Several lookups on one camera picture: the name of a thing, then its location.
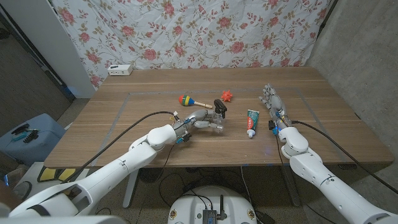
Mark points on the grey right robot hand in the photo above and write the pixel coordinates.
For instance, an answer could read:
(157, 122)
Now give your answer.
(276, 105)

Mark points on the grey shoe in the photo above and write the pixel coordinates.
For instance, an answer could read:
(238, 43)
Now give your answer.
(22, 190)

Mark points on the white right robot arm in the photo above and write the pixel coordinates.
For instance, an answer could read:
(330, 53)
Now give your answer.
(335, 189)

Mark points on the striped wooden maraca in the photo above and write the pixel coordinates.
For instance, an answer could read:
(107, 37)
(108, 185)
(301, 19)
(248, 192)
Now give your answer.
(185, 100)

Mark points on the clear plastic dispenser bottle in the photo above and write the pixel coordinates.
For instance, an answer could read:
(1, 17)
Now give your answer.
(220, 132)

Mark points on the white power strip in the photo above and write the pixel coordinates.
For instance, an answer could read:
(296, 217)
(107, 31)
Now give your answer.
(119, 70)

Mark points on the black comb tool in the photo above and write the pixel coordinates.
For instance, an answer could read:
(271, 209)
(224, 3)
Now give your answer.
(31, 137)

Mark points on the black spray cap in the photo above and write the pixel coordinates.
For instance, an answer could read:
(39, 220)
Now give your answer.
(220, 105)

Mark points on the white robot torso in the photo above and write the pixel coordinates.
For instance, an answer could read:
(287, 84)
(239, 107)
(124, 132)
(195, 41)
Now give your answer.
(192, 205)

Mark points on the metal table leg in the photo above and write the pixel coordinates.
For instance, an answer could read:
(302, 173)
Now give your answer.
(129, 193)
(290, 189)

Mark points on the yellow black floor mat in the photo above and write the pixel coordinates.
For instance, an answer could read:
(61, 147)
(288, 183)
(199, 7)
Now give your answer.
(46, 175)

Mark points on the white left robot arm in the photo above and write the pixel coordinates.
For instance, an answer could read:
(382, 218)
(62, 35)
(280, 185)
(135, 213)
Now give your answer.
(124, 165)

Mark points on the red spiky stress ball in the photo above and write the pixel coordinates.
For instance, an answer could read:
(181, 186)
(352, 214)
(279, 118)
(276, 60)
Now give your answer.
(227, 96)

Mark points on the blue storage bin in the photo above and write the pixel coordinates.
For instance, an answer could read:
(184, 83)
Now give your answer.
(46, 130)

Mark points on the toothpaste tube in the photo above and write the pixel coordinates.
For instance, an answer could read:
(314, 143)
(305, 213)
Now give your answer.
(252, 121)

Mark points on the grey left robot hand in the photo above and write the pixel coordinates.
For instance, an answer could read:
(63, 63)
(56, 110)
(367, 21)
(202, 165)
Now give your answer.
(194, 116)

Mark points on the black clamp tool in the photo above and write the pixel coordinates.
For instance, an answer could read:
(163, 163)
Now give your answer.
(20, 128)

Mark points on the floral backdrop cloth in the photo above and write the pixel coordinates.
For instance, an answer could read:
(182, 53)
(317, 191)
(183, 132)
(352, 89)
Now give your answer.
(192, 37)

